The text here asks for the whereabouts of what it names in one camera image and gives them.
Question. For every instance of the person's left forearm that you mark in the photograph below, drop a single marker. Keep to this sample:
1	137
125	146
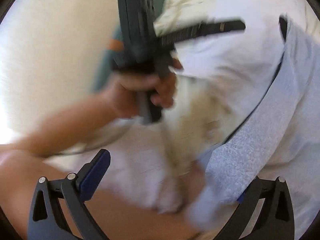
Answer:
62	127

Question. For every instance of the white cartoon print garment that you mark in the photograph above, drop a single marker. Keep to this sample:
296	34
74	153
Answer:
137	167

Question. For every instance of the person's left hand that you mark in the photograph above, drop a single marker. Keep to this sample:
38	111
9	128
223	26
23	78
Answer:
125	90

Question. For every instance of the grey sweatshirt with black sleeves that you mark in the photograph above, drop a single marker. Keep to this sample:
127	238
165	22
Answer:
250	142

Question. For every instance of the yellow bear print blanket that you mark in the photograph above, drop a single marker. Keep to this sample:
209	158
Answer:
185	2

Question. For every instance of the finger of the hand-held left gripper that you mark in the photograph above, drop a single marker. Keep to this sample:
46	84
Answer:
205	30

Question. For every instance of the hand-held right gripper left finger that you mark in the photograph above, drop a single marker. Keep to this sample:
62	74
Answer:
96	175

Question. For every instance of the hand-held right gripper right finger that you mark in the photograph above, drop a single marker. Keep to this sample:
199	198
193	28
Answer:
250	197

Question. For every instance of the teal padded headboard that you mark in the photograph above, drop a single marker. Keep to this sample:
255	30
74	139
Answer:
105	62

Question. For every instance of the white cartoon print t-shirt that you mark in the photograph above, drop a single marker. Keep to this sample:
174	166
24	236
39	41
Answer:
225	62

